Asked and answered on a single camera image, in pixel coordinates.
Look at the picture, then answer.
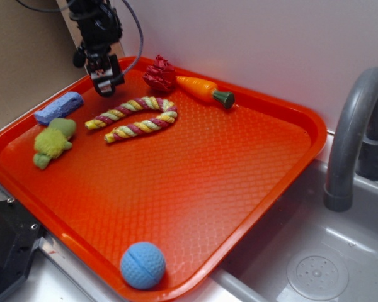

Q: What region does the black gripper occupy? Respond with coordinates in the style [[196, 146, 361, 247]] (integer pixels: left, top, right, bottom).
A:
[[67, 1, 125, 91]]

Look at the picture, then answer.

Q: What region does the black box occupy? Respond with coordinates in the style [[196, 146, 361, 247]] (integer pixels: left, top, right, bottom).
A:
[[96, 63, 117, 98]]

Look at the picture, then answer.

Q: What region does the blue sponge block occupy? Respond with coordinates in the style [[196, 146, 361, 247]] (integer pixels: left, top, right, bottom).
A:
[[34, 92, 84, 126]]

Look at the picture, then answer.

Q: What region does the red crumpled paper ball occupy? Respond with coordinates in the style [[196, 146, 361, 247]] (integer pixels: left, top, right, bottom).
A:
[[142, 55, 176, 92]]

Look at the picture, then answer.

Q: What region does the green plush toy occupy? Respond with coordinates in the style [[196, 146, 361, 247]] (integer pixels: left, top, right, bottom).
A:
[[33, 118, 77, 170]]

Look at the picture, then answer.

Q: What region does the orange plastic carrot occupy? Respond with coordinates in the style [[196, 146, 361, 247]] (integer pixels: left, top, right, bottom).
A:
[[175, 75, 235, 109]]

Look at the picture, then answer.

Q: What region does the orange plastic tray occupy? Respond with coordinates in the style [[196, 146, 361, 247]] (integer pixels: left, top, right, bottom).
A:
[[0, 58, 326, 301]]

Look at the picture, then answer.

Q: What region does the blue dimpled ball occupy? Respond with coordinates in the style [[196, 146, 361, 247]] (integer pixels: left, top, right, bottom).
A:
[[120, 242, 166, 290]]

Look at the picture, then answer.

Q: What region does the grey faucet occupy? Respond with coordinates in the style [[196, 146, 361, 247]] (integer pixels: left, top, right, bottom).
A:
[[324, 67, 378, 212]]

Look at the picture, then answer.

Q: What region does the sink drain cover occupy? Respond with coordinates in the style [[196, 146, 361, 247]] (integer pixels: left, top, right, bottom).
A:
[[287, 249, 349, 301]]

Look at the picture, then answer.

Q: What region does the grey toy sink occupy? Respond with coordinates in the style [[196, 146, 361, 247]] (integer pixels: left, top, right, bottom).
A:
[[0, 127, 378, 302]]

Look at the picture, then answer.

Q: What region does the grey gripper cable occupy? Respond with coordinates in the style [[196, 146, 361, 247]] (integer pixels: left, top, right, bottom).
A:
[[15, 0, 145, 82]]

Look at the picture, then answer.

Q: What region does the multicolour rope toy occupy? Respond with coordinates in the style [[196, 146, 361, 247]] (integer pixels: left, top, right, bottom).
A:
[[84, 96, 178, 144]]

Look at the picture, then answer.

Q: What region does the black metal mount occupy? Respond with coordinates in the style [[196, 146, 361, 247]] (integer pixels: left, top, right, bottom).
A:
[[0, 198, 43, 301]]

